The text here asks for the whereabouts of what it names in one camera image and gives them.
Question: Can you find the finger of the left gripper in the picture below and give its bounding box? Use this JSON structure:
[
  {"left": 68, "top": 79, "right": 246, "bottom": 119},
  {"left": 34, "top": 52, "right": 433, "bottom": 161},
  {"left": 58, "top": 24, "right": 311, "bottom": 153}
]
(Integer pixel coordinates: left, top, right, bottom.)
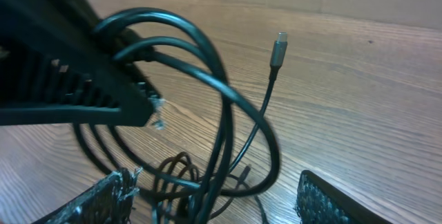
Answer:
[{"left": 1, "top": 0, "right": 155, "bottom": 127}]

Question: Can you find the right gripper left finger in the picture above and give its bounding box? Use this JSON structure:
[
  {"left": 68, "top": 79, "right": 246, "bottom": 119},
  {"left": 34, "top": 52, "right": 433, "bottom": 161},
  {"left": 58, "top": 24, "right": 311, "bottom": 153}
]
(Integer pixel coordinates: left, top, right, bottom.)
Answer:
[{"left": 32, "top": 168, "right": 142, "bottom": 224}]

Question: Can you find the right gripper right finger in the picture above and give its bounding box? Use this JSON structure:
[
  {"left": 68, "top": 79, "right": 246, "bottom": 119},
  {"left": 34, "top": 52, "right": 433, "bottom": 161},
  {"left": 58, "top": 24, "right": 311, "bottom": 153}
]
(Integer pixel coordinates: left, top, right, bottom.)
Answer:
[{"left": 295, "top": 170, "right": 391, "bottom": 224}]

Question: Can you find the thick black cable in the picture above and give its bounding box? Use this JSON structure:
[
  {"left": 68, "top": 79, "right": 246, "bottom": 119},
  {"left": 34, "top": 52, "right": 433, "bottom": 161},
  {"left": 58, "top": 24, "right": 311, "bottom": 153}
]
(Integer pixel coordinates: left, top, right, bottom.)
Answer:
[{"left": 72, "top": 7, "right": 281, "bottom": 224}]

